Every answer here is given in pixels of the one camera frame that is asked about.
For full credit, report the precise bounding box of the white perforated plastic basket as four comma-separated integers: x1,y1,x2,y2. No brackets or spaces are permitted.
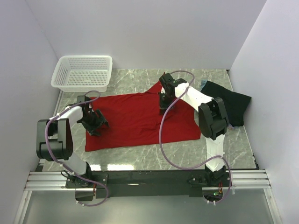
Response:
51,55,113,92

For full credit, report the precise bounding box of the aluminium frame rail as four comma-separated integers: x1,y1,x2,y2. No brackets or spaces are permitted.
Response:
24,170,271,191

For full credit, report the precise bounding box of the red t-shirt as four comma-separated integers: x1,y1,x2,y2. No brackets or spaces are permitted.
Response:
85,83,201,152

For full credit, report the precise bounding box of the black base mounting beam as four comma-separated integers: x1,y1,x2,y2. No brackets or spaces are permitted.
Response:
65,169,230,198

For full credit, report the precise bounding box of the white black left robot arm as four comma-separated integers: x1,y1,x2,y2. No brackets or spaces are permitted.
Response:
36,94,109,188

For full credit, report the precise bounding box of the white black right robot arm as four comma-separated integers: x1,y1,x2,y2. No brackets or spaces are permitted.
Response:
159,73,229,185

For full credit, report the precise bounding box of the folded black t-shirt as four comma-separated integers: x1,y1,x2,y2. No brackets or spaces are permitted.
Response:
200,80,252,127

